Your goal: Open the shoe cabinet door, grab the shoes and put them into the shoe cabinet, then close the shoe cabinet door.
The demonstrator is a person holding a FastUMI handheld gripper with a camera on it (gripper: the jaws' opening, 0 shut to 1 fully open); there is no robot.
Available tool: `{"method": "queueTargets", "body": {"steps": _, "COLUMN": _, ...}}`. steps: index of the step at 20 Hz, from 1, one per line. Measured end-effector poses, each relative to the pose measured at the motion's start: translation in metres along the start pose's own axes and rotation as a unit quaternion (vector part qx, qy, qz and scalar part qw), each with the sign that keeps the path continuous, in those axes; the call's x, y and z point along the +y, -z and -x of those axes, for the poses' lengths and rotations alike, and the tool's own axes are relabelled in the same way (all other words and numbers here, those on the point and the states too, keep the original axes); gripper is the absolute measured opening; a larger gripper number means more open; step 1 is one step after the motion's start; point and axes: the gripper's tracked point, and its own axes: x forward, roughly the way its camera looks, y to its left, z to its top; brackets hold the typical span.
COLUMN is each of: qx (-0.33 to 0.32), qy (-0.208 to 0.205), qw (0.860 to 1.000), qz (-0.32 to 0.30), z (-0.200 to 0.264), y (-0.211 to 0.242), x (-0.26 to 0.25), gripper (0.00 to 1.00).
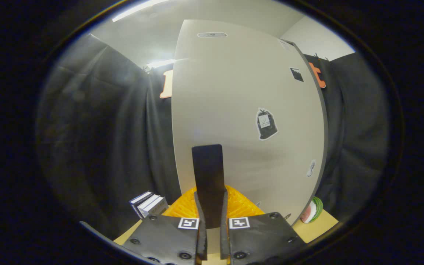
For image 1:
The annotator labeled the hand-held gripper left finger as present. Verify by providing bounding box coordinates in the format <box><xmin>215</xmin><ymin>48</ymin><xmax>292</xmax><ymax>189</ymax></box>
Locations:
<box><xmin>123</xmin><ymin>144</ymin><xmax>211</xmax><ymax>265</ymax></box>

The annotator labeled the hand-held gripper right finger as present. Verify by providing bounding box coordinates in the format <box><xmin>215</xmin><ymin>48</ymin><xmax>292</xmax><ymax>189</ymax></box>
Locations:
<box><xmin>208</xmin><ymin>144</ymin><xmax>306</xmax><ymax>265</ymax></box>

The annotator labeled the white shoe cabinet door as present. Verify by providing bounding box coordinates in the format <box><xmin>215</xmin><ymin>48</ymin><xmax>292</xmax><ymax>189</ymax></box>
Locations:
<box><xmin>172</xmin><ymin>19</ymin><xmax>328</xmax><ymax>225</ymax></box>

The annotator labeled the watermelon slice toy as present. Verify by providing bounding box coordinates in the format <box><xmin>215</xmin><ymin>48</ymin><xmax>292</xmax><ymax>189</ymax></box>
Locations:
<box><xmin>300</xmin><ymin>196</ymin><xmax>324</xmax><ymax>224</ymax></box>

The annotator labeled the black backdrop cloth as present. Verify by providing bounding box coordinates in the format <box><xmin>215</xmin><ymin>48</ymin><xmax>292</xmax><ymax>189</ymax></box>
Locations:
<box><xmin>37</xmin><ymin>33</ymin><xmax>391</xmax><ymax>240</ymax></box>

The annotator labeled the long ceiling light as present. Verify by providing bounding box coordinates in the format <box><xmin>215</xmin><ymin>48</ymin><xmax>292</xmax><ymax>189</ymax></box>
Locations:
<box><xmin>146</xmin><ymin>58</ymin><xmax>177</xmax><ymax>70</ymax></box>
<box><xmin>112</xmin><ymin>0</ymin><xmax>172</xmax><ymax>22</ymax></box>

